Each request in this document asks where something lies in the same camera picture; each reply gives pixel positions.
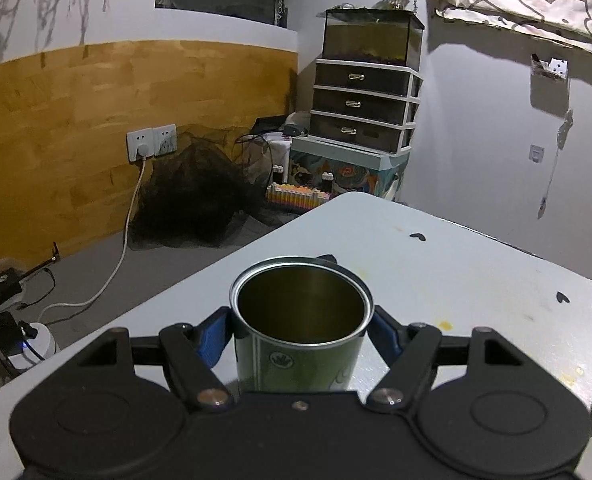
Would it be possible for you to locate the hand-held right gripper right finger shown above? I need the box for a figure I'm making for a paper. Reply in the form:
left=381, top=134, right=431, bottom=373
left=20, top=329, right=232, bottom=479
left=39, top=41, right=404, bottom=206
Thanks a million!
left=365, top=305, right=520, bottom=414

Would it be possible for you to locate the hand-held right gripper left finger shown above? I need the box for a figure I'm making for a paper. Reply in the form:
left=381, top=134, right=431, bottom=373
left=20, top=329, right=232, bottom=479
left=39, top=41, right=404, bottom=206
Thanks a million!
left=76, top=305, right=237, bottom=414

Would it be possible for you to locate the green metal cup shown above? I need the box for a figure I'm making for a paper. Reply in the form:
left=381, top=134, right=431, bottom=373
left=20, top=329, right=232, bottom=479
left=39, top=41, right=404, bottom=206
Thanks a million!
left=229, top=256, right=376, bottom=394

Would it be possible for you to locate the black mesh net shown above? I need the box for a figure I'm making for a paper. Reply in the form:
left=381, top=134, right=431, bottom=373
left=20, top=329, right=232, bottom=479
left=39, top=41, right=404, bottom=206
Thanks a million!
left=127, top=124, right=289, bottom=251

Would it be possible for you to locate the colourful toy block row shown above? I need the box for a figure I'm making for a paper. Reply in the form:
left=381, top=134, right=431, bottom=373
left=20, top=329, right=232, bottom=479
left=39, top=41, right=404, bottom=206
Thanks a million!
left=265, top=181, right=328, bottom=210

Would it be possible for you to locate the colourful printed cabinet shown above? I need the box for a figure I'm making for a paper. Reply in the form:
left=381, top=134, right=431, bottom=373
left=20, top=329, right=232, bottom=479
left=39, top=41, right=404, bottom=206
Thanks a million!
left=289, top=135, right=411, bottom=206

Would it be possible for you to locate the white power strip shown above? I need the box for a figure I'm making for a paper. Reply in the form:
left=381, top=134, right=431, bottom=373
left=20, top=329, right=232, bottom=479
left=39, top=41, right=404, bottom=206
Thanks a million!
left=0, top=310, right=58, bottom=372

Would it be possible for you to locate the black laptop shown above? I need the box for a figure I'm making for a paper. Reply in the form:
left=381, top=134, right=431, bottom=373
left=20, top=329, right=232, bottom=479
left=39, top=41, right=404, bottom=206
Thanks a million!
left=250, top=115, right=290, bottom=136

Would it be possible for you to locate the white plastic drawer unit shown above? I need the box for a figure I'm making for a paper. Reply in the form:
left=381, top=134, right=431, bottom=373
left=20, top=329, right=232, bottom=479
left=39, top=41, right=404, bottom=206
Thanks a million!
left=308, top=57, right=423, bottom=155

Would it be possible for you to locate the glass fish tank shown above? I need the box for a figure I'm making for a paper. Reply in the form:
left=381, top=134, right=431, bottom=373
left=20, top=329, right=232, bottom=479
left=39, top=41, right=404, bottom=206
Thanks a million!
left=322, top=7, right=425, bottom=72

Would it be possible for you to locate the white power cable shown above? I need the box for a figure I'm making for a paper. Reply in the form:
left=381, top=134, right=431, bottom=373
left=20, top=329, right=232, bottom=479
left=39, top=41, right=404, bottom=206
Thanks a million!
left=38, top=150, right=152, bottom=325

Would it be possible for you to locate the white wall socket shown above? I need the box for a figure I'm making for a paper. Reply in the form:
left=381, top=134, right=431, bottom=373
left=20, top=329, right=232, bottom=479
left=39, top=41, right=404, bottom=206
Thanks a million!
left=126, top=129, right=155, bottom=164
left=153, top=123, right=178, bottom=156

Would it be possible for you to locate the hanging grey wall cable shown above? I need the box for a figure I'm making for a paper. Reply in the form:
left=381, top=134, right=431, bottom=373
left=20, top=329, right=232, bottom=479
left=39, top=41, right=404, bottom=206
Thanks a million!
left=536, top=108, right=576, bottom=221

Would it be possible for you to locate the clear wall pocket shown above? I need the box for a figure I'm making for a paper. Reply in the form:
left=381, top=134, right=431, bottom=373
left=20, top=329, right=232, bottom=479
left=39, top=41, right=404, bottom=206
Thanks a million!
left=529, top=53, right=571, bottom=81

